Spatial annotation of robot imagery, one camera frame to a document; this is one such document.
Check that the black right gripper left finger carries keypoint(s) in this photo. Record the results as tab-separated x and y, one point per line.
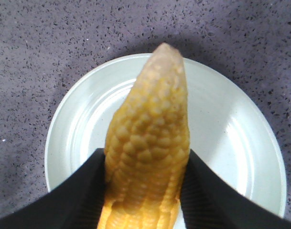
74	204

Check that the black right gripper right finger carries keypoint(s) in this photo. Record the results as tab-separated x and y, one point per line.
208	202

